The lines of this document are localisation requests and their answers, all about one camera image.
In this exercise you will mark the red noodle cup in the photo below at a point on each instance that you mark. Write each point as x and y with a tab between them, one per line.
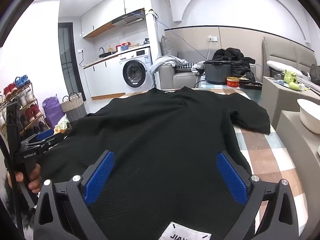
233	82

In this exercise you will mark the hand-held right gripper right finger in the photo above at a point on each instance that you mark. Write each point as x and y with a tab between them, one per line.
231	177

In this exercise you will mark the purple bag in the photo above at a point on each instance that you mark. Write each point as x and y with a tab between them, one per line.
52	112

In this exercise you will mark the dark grey rice cooker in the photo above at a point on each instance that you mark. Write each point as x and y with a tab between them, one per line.
217	72

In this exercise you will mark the grey ottoman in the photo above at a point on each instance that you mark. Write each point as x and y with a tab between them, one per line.
292	145

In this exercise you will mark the grey sofa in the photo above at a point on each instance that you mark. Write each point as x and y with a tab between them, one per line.
182	80

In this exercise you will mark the grey bed headboard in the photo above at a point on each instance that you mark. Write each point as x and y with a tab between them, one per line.
282	50

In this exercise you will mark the white wall cabinets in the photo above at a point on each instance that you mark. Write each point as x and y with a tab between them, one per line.
105	10

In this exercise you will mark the crumpled snack wrappers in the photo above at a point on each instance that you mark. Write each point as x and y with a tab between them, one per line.
61	124

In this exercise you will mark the white washing machine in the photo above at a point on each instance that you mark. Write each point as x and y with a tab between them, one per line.
135	75

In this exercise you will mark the green plush toy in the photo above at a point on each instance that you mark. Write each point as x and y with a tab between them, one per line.
291	76

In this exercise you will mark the woven laundry basket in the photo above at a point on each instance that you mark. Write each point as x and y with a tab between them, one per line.
73	107

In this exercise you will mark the bed with grey bedding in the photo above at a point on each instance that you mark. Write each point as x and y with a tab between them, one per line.
308	83
277	97

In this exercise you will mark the wooden chopsticks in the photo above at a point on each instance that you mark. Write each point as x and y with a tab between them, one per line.
242	77

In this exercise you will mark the houndstooth pillow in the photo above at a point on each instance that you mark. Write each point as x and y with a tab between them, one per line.
186	66

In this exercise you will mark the white base cabinets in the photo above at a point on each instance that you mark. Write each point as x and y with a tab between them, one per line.
105	80

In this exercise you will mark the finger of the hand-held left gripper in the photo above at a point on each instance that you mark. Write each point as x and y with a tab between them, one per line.
53	141
44	135

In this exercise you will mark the light grey hoodie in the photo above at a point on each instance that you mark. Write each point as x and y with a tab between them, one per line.
165	61

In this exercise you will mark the dark glass door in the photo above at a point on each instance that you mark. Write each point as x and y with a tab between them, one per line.
67	62

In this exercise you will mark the black knit sweater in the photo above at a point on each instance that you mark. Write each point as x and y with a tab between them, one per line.
162	142

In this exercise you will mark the white pillow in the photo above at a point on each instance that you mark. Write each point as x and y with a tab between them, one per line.
280	66

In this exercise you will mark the white wall socket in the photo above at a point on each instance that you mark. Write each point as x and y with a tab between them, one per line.
212	38

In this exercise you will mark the white bowl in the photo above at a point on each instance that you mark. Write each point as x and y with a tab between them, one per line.
308	116

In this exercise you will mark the person's left hand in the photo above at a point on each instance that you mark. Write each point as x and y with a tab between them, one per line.
35	177

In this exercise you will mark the black jacket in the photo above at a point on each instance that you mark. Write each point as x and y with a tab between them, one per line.
235	55

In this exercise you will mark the grey garment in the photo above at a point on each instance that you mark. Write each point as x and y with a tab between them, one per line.
198	68

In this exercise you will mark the plaid blanket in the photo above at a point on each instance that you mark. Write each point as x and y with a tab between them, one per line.
262	160

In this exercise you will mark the grey cushion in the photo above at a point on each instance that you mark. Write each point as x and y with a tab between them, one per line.
168	47

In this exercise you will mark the dark grey jacket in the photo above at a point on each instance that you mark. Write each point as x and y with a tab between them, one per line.
315	73

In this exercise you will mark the shoe rack with shoes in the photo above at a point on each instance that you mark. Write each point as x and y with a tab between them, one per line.
21	82

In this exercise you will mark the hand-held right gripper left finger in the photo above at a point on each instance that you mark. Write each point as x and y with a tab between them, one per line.
100	175

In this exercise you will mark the wooden shoe rack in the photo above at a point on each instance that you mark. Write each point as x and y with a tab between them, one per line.
37	105

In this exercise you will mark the black food tray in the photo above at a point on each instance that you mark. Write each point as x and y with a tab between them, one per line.
250	85

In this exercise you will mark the black kitchen faucet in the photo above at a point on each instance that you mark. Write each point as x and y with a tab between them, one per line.
102	50

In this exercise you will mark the steel range hood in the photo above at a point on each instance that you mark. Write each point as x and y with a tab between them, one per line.
128	18

